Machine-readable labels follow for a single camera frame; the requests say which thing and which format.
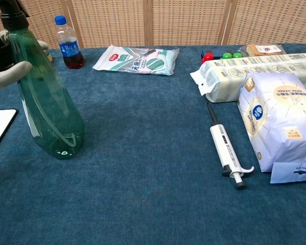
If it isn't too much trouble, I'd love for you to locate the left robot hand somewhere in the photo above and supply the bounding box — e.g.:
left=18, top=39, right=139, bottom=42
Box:
left=0, top=30, right=49, bottom=90

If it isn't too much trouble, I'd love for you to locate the green transparent spray bottle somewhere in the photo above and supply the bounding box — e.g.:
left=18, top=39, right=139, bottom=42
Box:
left=0, top=0, right=85, bottom=160

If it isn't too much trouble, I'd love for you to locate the cola bottle with blue cap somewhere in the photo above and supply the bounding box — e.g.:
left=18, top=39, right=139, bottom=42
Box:
left=54, top=15, right=85, bottom=69

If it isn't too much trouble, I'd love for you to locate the cleaning cloth package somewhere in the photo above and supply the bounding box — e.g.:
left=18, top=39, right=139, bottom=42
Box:
left=92, top=44, right=180, bottom=76

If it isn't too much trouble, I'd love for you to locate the woven wooden folding screen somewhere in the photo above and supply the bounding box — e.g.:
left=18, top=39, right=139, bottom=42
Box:
left=0, top=0, right=306, bottom=51

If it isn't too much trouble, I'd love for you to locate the red toy block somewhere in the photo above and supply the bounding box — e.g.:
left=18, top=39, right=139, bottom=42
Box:
left=201, top=52, right=215, bottom=64

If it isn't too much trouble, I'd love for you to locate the long cream plastic-wrapped pack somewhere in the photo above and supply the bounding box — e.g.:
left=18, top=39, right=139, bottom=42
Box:
left=190, top=53, right=306, bottom=103

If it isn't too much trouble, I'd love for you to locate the green toy block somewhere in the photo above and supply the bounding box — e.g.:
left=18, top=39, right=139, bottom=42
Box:
left=220, top=52, right=243, bottom=60

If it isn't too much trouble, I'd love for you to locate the white pipette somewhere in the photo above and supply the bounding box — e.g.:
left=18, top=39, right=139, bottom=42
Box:
left=206, top=102, right=255, bottom=190

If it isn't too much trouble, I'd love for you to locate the wrapped biscuit package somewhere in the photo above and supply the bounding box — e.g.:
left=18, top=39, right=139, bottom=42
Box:
left=238, top=43, right=288, bottom=57

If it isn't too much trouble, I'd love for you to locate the pale purple tissue pack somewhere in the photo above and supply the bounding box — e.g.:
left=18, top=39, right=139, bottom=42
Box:
left=237, top=72, right=306, bottom=184

